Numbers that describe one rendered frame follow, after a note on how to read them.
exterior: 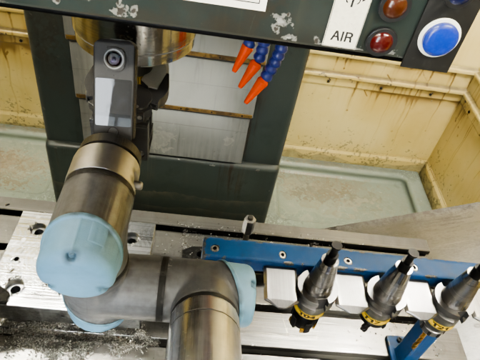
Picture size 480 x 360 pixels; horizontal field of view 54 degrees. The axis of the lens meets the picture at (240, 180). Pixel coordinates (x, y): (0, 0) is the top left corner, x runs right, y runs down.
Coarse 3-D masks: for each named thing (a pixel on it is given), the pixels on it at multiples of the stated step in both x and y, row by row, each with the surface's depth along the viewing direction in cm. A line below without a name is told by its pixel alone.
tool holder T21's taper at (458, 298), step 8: (464, 272) 70; (456, 280) 71; (464, 280) 69; (472, 280) 68; (448, 288) 72; (456, 288) 71; (464, 288) 70; (472, 288) 69; (448, 296) 72; (456, 296) 71; (464, 296) 70; (472, 296) 70; (448, 304) 72; (456, 304) 71; (464, 304) 71
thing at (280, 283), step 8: (264, 272) 73; (272, 272) 73; (280, 272) 74; (288, 272) 74; (264, 280) 72; (272, 280) 72; (280, 280) 72; (288, 280) 73; (296, 280) 73; (264, 288) 71; (272, 288) 71; (280, 288) 71; (288, 288) 72; (264, 296) 70; (272, 296) 70; (280, 296) 70; (288, 296) 71; (296, 296) 71; (272, 304) 70; (280, 304) 70; (288, 304) 70
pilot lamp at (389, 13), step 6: (390, 0) 38; (396, 0) 38; (402, 0) 38; (384, 6) 38; (390, 6) 38; (396, 6) 38; (402, 6) 38; (384, 12) 39; (390, 12) 39; (396, 12) 39; (402, 12) 39; (390, 18) 39
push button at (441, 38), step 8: (440, 24) 39; (448, 24) 39; (432, 32) 40; (440, 32) 39; (448, 32) 39; (456, 32) 40; (424, 40) 40; (432, 40) 40; (440, 40) 40; (448, 40) 40; (456, 40) 40; (424, 48) 41; (432, 48) 40; (440, 48) 40; (448, 48) 40
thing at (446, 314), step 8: (440, 288) 75; (432, 296) 74; (440, 296) 74; (440, 304) 72; (472, 304) 73; (440, 312) 73; (448, 312) 72; (456, 312) 72; (464, 312) 73; (472, 312) 72; (448, 320) 73; (464, 320) 73
